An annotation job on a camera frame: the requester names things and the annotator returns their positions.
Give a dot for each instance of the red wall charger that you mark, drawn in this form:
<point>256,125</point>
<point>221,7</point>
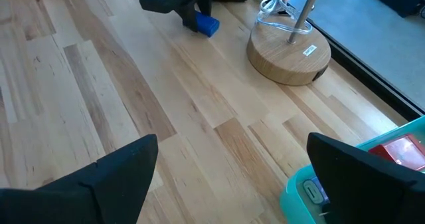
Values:
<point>401,152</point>

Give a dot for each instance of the white and blue wall charger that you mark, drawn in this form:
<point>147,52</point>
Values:
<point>313,190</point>

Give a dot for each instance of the teal translucent plastic bin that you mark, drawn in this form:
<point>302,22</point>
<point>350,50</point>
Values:
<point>292,200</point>

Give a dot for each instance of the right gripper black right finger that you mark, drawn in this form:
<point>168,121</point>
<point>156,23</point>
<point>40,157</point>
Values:
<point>358,190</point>

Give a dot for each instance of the blue rectangular box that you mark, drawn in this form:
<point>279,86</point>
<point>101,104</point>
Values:
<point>207,24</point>

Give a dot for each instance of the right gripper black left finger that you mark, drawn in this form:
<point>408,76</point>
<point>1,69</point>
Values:
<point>109,190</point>

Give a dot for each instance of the white shade wooden base lamp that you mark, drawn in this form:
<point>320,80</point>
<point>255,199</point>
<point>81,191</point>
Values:
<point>285,58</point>

